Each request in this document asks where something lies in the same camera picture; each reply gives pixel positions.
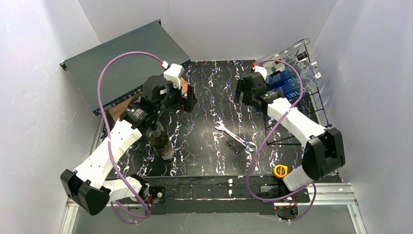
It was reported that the dark green wine bottle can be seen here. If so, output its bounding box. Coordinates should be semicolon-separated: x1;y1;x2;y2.
149;121;174;161

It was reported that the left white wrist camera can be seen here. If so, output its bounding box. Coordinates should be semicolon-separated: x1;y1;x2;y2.
161;60;184;90

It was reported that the black wire wine rack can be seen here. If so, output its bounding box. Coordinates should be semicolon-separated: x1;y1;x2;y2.
267;56;330;127

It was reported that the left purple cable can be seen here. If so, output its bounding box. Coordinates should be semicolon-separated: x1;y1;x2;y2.
97;51;169;225

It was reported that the silver combination wrench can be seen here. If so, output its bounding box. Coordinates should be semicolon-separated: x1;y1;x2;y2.
215;121;257;152

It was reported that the yellow tape measure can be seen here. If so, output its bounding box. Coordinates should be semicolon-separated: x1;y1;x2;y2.
273;164;288;178

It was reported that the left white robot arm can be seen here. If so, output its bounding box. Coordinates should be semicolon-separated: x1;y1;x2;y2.
60;76;197;215

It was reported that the grey metal electronics box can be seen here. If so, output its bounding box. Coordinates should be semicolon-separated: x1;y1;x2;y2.
60;20;190;116

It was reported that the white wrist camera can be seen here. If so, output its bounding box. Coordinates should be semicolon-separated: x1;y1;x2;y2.
161;60;184;90
251;64;267;81

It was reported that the blue square bottle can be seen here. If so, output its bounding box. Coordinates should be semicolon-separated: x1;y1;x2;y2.
278;71;317;100
265;60;316;89

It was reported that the clear round glass bottle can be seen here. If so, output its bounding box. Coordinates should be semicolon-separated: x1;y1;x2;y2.
255;38;310;71

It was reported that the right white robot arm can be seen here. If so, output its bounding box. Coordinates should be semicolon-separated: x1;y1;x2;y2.
234;72;345;193

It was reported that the clear square labelled bottle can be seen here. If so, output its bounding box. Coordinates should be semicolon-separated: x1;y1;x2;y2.
269;51;309;74

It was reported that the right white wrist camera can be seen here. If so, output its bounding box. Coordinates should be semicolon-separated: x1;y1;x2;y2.
251;64;267;81

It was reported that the purple cable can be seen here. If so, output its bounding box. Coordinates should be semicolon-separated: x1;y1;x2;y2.
246;59;317;222
97;51;169;225

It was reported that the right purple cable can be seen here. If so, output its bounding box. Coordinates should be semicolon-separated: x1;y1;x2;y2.
246;59;317;222

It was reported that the brown wooden board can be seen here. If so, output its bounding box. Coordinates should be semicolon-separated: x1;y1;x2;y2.
108;78;188;122

